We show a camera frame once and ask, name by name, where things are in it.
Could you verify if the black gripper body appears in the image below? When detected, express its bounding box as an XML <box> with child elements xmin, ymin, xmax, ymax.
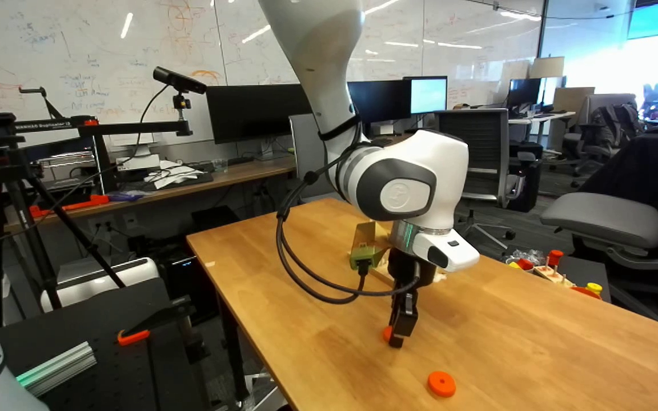
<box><xmin>388</xmin><ymin>248</ymin><xmax>437</xmax><ymax>316</ymax></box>

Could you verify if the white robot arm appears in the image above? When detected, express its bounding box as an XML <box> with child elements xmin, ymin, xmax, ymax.
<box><xmin>257</xmin><ymin>0</ymin><xmax>479</xmax><ymax>347</ymax></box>

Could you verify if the lit computer monitor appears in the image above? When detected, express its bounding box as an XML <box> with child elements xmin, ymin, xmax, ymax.
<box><xmin>406</xmin><ymin>75</ymin><xmax>447</xmax><ymax>114</ymax></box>

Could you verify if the black computer monitor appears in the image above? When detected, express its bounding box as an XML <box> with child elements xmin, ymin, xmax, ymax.
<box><xmin>205</xmin><ymin>85</ymin><xmax>311</xmax><ymax>145</ymax></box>

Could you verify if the grey office chair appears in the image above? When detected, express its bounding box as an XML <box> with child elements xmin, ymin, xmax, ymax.
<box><xmin>542</xmin><ymin>135</ymin><xmax>658</xmax><ymax>294</ymax></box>

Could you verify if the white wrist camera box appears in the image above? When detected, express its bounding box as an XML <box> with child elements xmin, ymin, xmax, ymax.
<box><xmin>392</xmin><ymin>221</ymin><xmax>479</xmax><ymax>272</ymax></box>

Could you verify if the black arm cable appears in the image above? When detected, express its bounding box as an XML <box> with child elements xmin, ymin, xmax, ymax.
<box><xmin>272</xmin><ymin>151</ymin><xmax>422</xmax><ymax>306</ymax></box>

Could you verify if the black camera tripod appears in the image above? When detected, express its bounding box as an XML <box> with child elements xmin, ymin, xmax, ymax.
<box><xmin>0</xmin><ymin>111</ymin><xmax>189</xmax><ymax>325</ymax></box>

